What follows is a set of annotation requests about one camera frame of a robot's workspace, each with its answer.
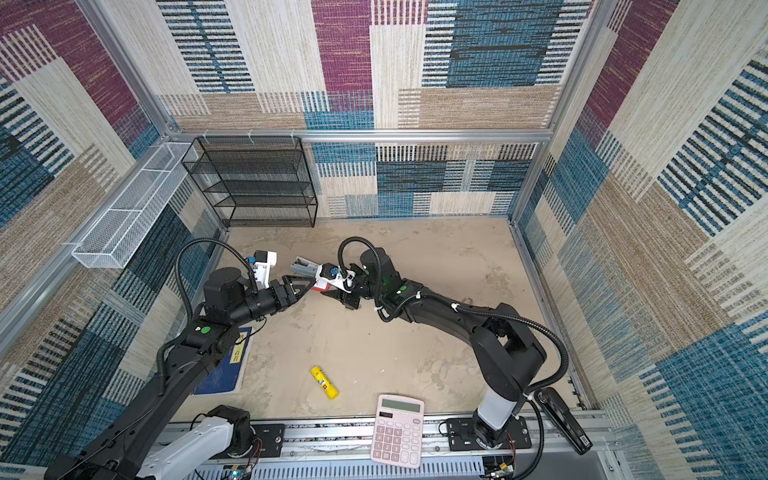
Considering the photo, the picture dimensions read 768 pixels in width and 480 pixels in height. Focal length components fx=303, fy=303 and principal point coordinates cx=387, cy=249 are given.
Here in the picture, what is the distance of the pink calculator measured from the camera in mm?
715

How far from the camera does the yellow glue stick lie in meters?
0.81

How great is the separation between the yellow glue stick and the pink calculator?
0.12m

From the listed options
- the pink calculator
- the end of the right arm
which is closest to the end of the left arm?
the end of the right arm

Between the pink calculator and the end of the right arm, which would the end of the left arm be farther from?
the pink calculator

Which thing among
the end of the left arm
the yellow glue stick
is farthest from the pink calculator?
the end of the left arm

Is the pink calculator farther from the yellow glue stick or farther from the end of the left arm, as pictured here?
the end of the left arm
